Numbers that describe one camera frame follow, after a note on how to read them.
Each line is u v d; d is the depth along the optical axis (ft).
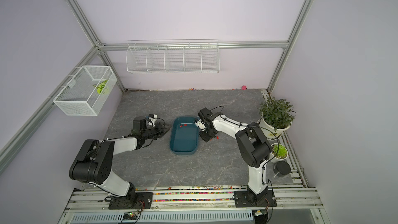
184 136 3.10
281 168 2.59
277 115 2.66
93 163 1.53
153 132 2.64
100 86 2.66
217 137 3.08
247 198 2.10
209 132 2.61
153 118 2.89
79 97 2.59
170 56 3.25
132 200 2.20
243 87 4.07
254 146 1.64
